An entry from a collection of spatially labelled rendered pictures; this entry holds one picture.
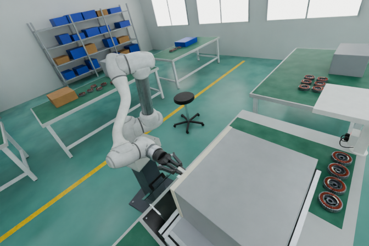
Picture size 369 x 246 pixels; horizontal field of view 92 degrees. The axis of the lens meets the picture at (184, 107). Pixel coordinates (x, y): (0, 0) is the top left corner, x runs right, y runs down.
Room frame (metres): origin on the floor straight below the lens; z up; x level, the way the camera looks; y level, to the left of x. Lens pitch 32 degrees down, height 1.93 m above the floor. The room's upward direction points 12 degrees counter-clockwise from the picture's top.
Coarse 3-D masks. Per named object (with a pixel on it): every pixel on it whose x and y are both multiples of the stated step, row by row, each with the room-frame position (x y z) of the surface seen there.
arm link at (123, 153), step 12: (120, 84) 1.07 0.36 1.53; (120, 96) 1.04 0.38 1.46; (120, 108) 0.95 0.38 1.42; (120, 120) 0.88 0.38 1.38; (120, 132) 0.82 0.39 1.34; (120, 144) 0.75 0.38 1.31; (132, 144) 0.79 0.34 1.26; (108, 156) 0.70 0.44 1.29; (120, 156) 0.70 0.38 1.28; (132, 156) 0.72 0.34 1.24
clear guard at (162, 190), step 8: (168, 176) 0.68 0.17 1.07; (176, 176) 0.66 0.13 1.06; (160, 184) 0.63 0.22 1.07; (168, 184) 0.62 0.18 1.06; (152, 192) 0.60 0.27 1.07; (160, 192) 0.59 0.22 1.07; (168, 192) 0.58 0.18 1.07; (152, 200) 0.55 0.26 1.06; (160, 200) 0.54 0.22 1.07; (168, 200) 0.53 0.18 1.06; (160, 208) 0.50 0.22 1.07; (168, 208) 0.49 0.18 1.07; (176, 208) 0.48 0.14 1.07; (168, 216) 0.45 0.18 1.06
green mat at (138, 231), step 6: (138, 222) 0.62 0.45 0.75; (132, 228) 0.59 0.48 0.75; (138, 228) 0.58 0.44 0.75; (144, 228) 0.57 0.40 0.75; (126, 234) 0.56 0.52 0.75; (132, 234) 0.55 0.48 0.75; (138, 234) 0.55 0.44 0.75; (144, 234) 0.54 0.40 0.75; (150, 234) 0.53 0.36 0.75; (126, 240) 0.53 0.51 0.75; (132, 240) 0.52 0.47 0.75; (138, 240) 0.52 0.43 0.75; (144, 240) 0.51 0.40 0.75; (150, 240) 0.50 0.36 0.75
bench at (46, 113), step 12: (156, 72) 3.63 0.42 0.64; (96, 84) 3.39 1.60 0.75; (108, 84) 3.25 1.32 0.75; (84, 96) 2.91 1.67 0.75; (96, 96) 2.80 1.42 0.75; (36, 108) 2.82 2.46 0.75; (48, 108) 2.71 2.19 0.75; (60, 108) 2.61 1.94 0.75; (72, 108) 2.52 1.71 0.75; (132, 108) 3.12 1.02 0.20; (48, 120) 2.29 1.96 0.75; (96, 132) 2.59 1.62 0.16; (60, 144) 2.25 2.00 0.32; (72, 144) 2.34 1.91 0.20; (72, 156) 2.28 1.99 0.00
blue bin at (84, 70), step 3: (78, 66) 6.25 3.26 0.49; (81, 66) 6.16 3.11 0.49; (84, 66) 6.11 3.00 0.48; (72, 69) 6.22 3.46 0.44; (75, 69) 5.98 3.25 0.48; (78, 69) 5.97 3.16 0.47; (81, 69) 6.03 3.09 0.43; (84, 69) 6.08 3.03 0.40; (87, 69) 6.15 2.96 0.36; (75, 72) 6.13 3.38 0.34; (78, 72) 5.94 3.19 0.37; (81, 72) 6.00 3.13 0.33; (84, 72) 6.05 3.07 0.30
